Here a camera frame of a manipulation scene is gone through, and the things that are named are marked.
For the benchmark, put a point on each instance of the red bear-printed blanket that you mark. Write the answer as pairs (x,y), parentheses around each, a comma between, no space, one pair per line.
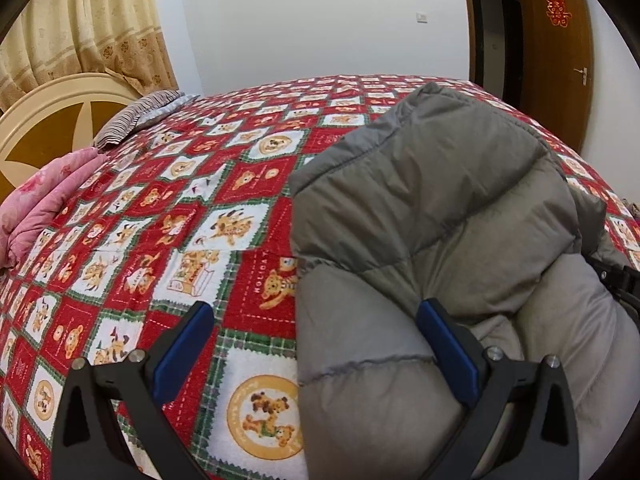
(200,210)

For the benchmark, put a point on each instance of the red door decoration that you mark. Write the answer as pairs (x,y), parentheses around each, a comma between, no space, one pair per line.
(559,11)

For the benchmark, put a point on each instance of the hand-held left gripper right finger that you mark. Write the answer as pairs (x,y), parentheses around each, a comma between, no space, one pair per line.
(447,350)

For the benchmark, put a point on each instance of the grey puffer jacket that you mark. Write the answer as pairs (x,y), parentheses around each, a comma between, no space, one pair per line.
(450,210)

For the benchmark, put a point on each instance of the cream and brown headboard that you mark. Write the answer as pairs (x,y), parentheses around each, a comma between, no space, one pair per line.
(50,120)

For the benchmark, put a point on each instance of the pink quilt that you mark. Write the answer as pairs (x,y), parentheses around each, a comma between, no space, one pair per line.
(45,190)

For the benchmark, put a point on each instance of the beige patterned curtain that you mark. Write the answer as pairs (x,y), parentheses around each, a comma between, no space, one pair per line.
(85,20)

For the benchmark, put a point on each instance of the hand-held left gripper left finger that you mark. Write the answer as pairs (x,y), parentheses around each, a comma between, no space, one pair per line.
(182,355)

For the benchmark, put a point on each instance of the striped pillow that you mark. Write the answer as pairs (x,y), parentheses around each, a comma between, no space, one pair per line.
(135,115)

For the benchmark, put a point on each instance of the brown wooden door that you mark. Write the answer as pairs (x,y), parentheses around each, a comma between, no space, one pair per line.
(555,70)

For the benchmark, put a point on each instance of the white wall switch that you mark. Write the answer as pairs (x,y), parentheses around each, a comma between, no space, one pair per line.
(422,17)

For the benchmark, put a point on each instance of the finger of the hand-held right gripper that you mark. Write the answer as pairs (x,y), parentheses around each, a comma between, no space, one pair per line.
(617,280)

